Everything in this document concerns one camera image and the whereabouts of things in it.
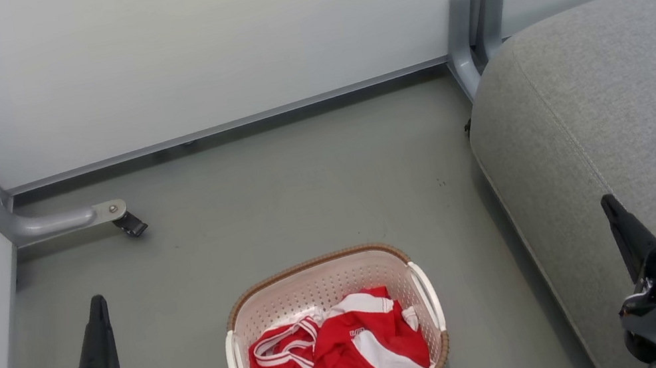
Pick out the grey partition bottom rail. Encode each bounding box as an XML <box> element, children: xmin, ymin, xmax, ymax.
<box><xmin>0</xmin><ymin>55</ymin><xmax>460</xmax><ymax>198</ymax></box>

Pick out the red and white garment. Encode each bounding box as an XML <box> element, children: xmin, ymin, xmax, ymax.
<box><xmin>240</xmin><ymin>280</ymin><xmax>434</xmax><ymax>368</ymax></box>

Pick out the black caster wheel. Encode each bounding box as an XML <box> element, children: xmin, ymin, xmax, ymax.
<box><xmin>110</xmin><ymin>209</ymin><xmax>151</xmax><ymax>242</ymax></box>

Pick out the white basket with brown rim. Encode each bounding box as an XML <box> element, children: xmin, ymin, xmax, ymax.
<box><xmin>211</xmin><ymin>233</ymin><xmax>455</xmax><ymax>368</ymax></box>

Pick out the grey partition foot tube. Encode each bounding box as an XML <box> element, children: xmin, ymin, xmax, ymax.
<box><xmin>0</xmin><ymin>28</ymin><xmax>132</xmax><ymax>253</ymax></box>

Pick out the grey fabric sofa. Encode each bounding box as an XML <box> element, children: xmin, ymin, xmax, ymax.
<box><xmin>447</xmin><ymin>0</ymin><xmax>656</xmax><ymax>368</ymax></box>

